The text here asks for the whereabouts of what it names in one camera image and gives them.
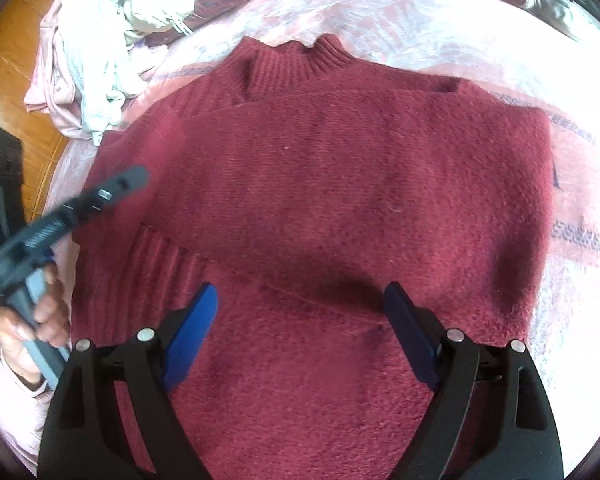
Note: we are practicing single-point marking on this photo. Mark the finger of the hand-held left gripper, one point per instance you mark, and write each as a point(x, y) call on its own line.
point(112, 187)

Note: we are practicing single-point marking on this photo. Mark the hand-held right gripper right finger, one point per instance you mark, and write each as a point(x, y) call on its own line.
point(410, 330)

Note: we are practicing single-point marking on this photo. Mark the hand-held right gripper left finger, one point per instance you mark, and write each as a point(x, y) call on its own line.
point(192, 330)

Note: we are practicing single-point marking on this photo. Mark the dark red knit sweater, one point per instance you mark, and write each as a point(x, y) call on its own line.
point(325, 240)

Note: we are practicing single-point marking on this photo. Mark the person's left hand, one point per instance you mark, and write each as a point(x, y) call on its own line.
point(45, 317)

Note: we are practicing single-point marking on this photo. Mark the pale pink garment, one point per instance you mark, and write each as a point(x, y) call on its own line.
point(52, 90)

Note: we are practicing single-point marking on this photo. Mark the white garment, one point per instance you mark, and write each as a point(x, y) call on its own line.
point(110, 30)

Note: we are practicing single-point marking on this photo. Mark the pink printed blanket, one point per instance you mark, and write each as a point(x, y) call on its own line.
point(505, 85)

